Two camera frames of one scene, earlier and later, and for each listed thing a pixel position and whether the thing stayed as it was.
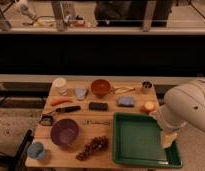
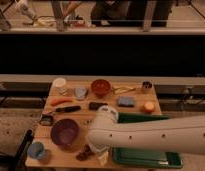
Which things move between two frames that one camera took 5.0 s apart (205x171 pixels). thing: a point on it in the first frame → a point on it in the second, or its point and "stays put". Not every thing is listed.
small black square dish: (46, 120) stays put
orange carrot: (58, 100) stays put
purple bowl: (64, 132) stays put
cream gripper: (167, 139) → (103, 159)
